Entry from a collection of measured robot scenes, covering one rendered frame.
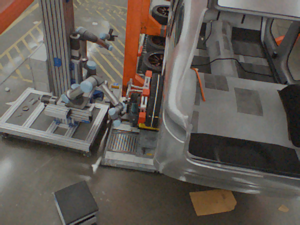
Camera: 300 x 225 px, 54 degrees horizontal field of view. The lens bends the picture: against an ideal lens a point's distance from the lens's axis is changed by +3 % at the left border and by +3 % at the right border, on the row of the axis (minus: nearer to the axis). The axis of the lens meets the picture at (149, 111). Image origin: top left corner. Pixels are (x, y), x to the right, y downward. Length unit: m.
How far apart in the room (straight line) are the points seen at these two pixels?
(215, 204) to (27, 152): 2.49
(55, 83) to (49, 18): 0.82
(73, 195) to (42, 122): 1.32
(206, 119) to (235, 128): 0.34
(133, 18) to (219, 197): 2.41
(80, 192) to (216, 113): 1.75
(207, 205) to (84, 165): 1.64
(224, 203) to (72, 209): 1.84
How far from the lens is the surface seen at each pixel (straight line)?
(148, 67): 4.78
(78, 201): 3.24
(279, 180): 2.78
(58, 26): 3.23
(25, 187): 3.83
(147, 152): 3.89
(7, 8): 0.36
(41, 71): 3.60
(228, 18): 5.61
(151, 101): 3.23
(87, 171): 3.85
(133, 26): 3.47
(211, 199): 3.85
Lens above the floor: 3.14
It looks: 42 degrees down
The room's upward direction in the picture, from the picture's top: 10 degrees clockwise
